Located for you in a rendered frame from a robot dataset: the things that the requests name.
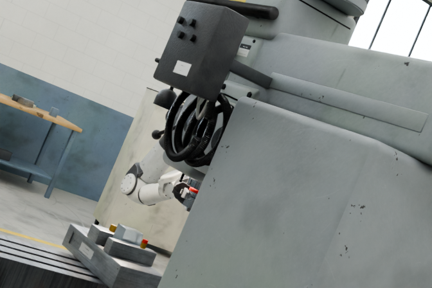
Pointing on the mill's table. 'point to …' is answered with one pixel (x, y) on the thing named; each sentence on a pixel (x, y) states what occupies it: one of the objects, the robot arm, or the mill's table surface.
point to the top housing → (306, 15)
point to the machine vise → (114, 260)
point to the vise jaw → (99, 234)
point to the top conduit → (260, 11)
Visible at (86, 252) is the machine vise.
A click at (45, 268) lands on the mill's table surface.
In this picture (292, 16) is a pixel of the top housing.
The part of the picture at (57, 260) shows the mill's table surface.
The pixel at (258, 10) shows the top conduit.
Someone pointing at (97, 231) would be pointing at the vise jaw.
